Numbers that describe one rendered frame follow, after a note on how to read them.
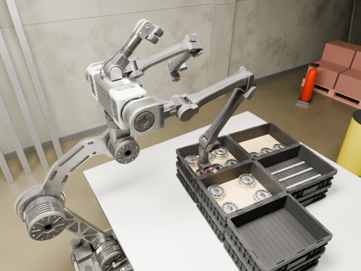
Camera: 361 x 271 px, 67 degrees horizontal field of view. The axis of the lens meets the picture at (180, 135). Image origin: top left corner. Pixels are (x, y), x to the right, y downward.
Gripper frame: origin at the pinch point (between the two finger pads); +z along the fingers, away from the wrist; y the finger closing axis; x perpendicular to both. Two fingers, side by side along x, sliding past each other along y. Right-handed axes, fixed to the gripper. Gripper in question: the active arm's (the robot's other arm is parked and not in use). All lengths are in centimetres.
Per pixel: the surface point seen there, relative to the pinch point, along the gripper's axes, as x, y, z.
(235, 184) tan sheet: -15.5, -12.6, 4.9
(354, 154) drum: -188, 23, 66
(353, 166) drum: -190, 20, 82
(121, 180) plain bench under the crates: 46, 32, 15
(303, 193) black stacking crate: -47, -36, 5
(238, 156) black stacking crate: -29.1, 5.5, 1.1
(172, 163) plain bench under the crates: 7.4, 34.7, 15.8
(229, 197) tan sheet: -6.4, -20.0, 4.9
